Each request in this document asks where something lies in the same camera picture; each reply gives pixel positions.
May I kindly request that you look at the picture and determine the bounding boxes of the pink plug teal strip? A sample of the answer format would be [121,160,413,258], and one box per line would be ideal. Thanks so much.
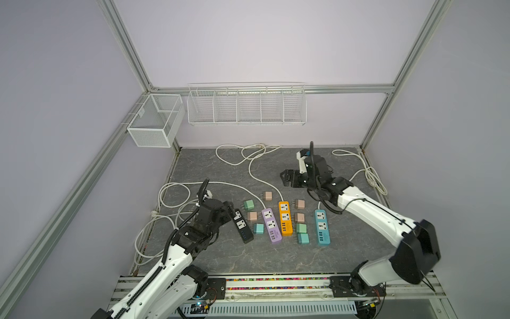
[294,199,306,209]
[294,213,305,224]

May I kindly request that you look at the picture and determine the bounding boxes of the black power strip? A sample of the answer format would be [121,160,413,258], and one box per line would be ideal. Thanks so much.
[232,209,254,244]

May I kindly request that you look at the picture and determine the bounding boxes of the green plug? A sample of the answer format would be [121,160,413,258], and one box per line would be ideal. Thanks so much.
[243,199,256,212]
[296,223,308,234]

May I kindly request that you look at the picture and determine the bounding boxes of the orange power strip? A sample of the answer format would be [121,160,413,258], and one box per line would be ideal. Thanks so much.
[278,202,294,237]

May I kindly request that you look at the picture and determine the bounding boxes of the teal power strip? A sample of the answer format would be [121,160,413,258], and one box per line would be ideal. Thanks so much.
[314,209,331,246]

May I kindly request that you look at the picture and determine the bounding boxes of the purple power strip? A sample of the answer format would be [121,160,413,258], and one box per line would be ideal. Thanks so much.
[261,208,282,244]

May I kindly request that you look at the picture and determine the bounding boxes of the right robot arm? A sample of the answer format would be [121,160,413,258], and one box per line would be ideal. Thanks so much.
[280,146,441,296]

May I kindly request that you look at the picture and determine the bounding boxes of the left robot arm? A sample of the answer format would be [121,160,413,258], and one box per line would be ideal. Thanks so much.
[92,178,235,318]

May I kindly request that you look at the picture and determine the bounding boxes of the white mesh box basket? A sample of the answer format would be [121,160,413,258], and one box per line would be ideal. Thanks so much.
[127,94,185,148]

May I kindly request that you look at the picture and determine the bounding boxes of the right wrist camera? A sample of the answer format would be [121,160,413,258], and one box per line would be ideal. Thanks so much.
[296,148,310,174]

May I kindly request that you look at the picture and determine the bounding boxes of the white cable of orange strip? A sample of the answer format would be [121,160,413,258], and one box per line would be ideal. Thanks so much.
[241,144,286,203]

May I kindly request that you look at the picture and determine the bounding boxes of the white cable of black strip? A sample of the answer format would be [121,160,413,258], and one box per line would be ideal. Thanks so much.
[133,191,208,267]

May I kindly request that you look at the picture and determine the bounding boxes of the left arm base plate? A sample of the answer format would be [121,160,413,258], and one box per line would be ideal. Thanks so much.
[193,277,227,300]

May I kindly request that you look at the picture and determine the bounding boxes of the white cable of purple strip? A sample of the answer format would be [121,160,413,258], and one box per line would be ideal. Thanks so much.
[157,143,272,212]

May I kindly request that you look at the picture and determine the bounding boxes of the white wire wall basket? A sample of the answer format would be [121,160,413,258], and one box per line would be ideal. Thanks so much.
[187,82,308,126]

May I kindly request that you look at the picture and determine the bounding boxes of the white vented cable duct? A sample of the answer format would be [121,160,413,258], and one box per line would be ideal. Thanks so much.
[181,300,358,318]

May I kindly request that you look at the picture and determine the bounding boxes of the aluminium front rail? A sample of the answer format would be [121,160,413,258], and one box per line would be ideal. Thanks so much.
[107,272,447,306]

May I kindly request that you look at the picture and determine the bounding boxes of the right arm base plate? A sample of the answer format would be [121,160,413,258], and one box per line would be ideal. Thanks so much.
[329,275,386,298]

